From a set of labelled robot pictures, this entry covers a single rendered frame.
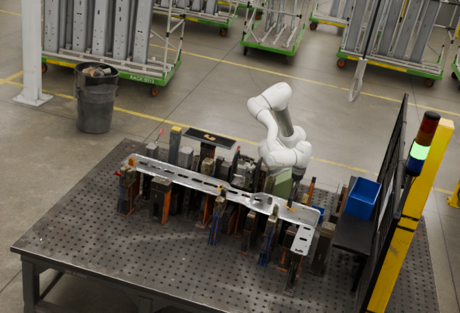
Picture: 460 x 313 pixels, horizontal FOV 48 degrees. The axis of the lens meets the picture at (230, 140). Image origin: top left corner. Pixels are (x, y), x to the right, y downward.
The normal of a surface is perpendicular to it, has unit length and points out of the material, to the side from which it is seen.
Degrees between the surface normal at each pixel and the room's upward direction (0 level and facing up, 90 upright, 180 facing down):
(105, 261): 0
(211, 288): 0
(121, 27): 87
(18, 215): 0
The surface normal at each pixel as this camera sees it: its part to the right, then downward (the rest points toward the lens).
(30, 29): -0.24, 0.40
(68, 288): 0.15, -0.88
